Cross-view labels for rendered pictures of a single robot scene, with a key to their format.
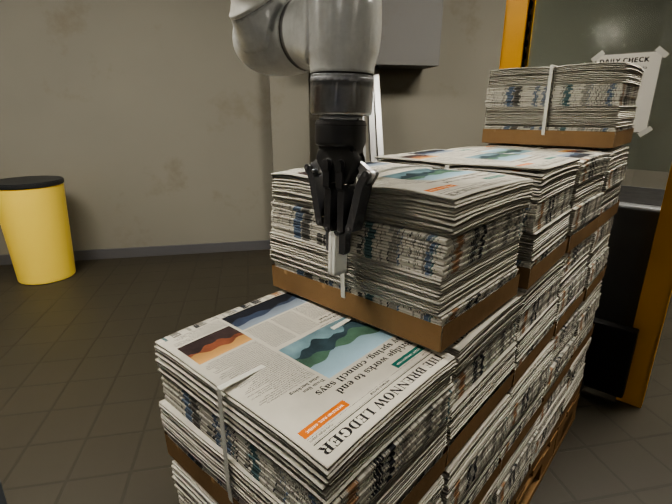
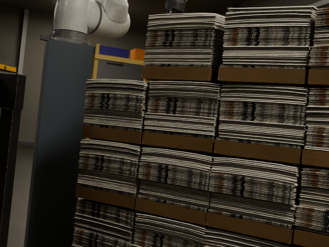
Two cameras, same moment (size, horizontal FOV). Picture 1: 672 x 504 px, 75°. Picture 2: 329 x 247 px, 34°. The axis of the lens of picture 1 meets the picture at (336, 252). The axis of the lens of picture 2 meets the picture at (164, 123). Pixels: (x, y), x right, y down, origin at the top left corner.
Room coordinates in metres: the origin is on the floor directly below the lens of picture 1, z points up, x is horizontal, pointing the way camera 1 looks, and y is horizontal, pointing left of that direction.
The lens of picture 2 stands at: (0.46, -2.05, 0.67)
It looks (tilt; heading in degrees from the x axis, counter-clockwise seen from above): 1 degrees up; 84
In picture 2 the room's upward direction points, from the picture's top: 6 degrees clockwise
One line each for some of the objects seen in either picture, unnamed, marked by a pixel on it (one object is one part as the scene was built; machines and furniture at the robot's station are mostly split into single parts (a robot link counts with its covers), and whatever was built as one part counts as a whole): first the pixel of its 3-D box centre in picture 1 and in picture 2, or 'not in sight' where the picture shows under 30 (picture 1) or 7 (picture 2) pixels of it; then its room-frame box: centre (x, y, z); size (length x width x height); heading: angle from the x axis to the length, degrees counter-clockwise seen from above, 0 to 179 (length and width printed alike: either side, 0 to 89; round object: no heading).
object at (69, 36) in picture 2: not in sight; (65, 38); (0.22, 0.42, 1.03); 0.22 x 0.18 x 0.06; 11
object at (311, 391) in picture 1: (428, 422); (234, 209); (0.91, -0.23, 0.42); 1.17 x 0.39 x 0.83; 139
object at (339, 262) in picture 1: (339, 252); not in sight; (0.65, -0.01, 0.96); 0.03 x 0.01 x 0.07; 139
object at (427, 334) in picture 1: (443, 294); (186, 76); (0.71, -0.19, 0.86); 0.29 x 0.16 x 0.04; 137
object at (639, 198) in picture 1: (583, 269); not in sight; (2.06, -1.25, 0.40); 0.70 x 0.55 x 0.80; 49
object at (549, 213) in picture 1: (470, 208); (285, 57); (1.02, -0.32, 0.95); 0.38 x 0.29 x 0.23; 50
